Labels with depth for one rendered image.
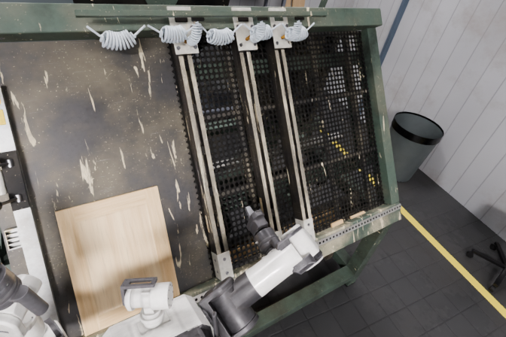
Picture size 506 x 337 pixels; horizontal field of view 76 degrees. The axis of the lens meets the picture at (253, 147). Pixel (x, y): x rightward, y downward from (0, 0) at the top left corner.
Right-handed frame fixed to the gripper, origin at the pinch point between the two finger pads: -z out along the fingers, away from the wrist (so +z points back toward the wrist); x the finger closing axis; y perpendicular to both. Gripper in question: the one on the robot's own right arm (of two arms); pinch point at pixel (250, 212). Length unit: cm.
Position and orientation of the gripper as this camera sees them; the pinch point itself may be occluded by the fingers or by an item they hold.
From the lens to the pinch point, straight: 142.2
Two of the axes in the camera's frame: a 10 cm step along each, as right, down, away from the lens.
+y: -8.5, 2.0, -4.9
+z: 4.8, 6.8, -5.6
